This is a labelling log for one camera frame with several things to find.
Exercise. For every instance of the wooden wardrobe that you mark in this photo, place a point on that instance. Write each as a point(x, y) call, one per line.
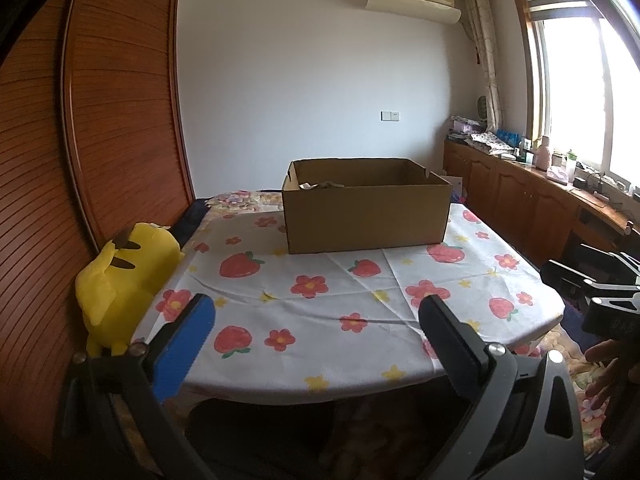
point(110, 110)

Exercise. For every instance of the person's right hand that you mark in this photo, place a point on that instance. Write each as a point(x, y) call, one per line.
point(607, 360)

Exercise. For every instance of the white wall switch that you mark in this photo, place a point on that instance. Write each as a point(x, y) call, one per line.
point(390, 116)

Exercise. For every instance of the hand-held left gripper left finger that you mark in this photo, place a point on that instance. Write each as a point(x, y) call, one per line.
point(182, 345)

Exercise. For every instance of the small white box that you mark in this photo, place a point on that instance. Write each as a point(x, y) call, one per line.
point(456, 189)

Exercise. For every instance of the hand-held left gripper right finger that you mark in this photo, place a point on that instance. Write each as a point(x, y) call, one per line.
point(450, 345)

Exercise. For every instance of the patterned curtain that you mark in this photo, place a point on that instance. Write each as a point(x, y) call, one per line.
point(485, 45)

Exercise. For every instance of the strawberry flower tablecloth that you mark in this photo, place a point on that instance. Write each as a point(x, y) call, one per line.
point(320, 320)

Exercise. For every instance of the wooden cabinet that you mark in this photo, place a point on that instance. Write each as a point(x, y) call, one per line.
point(510, 200)

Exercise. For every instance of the blue packets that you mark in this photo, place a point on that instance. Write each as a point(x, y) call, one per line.
point(507, 137)

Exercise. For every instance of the dark blue cloth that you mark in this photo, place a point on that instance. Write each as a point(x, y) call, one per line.
point(195, 220)

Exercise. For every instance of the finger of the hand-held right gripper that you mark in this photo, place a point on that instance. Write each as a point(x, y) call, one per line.
point(565, 275)
point(612, 260)

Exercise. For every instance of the pink bottle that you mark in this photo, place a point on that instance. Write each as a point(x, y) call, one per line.
point(543, 154)

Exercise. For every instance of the brown cardboard box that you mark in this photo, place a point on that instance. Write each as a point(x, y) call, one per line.
point(365, 220)

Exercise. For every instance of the floral bed sheet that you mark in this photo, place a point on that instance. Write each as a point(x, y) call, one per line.
point(580, 375)

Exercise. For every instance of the window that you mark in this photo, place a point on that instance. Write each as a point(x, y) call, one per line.
point(575, 80)

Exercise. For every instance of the small green-top bottle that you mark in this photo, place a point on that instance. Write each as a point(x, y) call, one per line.
point(570, 160)

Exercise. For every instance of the black device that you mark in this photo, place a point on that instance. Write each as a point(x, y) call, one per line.
point(592, 184)

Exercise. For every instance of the folded patterned cloth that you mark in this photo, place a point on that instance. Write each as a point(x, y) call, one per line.
point(490, 142)

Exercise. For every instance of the stack of boxes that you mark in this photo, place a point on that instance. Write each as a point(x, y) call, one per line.
point(465, 127)

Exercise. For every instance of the yellow plush toy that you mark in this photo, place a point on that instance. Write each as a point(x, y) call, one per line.
point(120, 285)

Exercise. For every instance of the white tissue pack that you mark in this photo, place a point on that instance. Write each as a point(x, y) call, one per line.
point(557, 175)

